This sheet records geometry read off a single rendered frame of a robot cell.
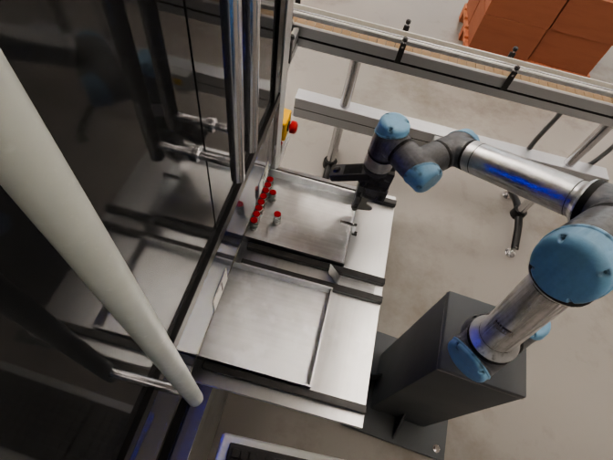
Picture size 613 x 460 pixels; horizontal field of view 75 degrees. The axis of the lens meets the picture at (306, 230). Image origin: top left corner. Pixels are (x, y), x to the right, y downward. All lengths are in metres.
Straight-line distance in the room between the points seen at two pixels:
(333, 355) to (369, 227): 0.41
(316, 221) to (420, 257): 1.20
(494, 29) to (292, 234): 2.83
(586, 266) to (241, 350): 0.74
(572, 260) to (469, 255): 1.76
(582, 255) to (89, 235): 0.65
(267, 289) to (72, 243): 0.89
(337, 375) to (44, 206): 0.91
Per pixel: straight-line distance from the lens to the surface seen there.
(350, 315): 1.09
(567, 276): 0.74
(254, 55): 0.50
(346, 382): 1.04
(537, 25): 3.71
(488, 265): 2.49
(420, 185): 0.92
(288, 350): 1.04
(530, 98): 1.99
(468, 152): 0.98
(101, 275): 0.25
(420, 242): 2.37
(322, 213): 1.23
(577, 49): 3.91
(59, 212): 0.20
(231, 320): 1.06
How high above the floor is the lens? 1.88
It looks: 58 degrees down
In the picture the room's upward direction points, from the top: 13 degrees clockwise
